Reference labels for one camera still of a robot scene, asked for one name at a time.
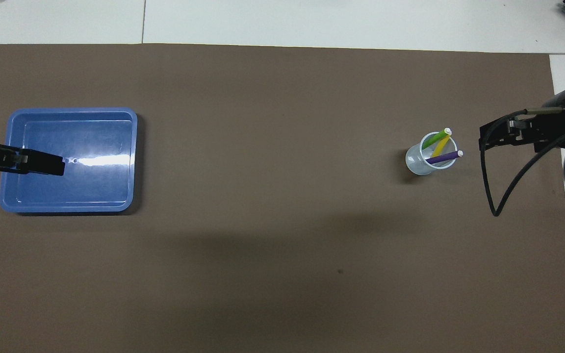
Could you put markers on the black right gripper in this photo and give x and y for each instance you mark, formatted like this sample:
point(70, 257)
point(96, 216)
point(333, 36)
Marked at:
point(554, 122)

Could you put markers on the yellow pen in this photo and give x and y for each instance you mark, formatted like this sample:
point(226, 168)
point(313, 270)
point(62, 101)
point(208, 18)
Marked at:
point(441, 145)

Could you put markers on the purple pen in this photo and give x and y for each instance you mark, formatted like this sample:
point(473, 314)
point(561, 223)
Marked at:
point(443, 158)

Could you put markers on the green pen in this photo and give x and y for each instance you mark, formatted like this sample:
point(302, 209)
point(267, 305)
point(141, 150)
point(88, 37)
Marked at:
point(434, 138)

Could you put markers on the blue plastic tray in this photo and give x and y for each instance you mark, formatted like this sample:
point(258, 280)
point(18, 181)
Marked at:
point(71, 186)

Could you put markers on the translucent plastic cup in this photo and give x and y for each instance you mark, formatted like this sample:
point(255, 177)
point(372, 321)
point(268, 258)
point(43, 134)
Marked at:
point(416, 164)

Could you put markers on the brown table mat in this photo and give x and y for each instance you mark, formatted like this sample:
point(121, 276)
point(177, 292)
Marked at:
point(263, 196)

